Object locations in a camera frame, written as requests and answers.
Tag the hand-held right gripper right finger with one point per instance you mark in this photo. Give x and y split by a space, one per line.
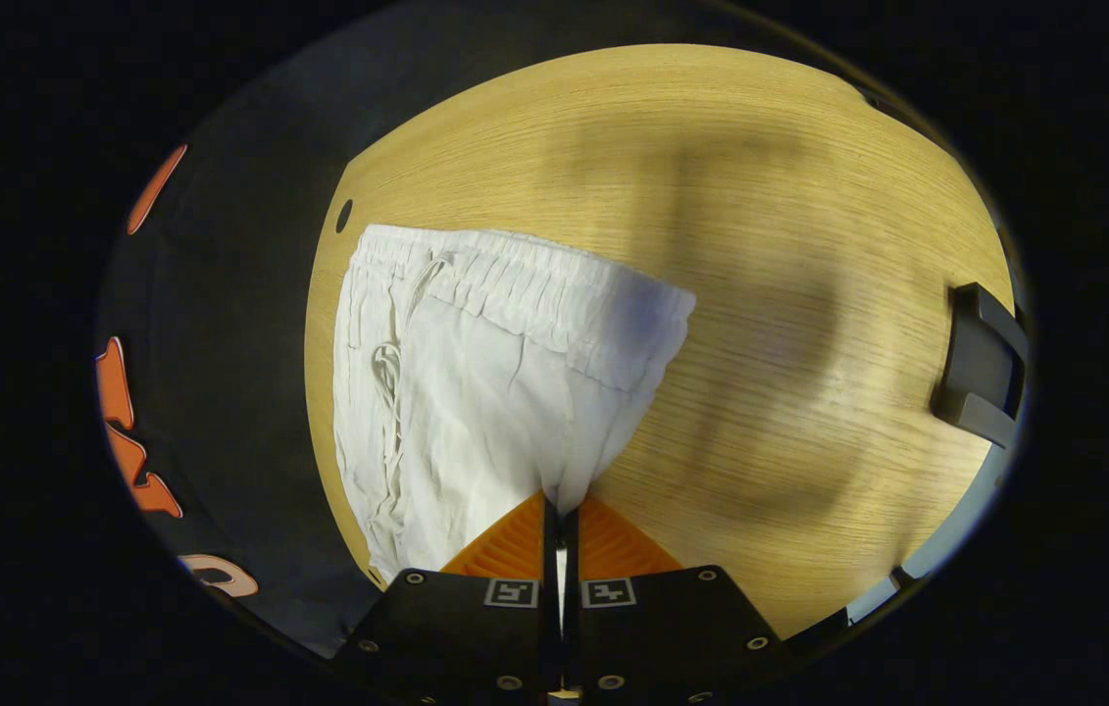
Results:
662 632

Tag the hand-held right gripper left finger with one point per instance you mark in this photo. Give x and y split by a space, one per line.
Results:
476 637

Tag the white jeans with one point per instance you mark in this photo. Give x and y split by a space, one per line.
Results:
485 392

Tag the black backdrop cloth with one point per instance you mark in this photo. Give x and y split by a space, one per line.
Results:
240 373

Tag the black block-shaped object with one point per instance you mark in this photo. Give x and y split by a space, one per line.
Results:
978 363

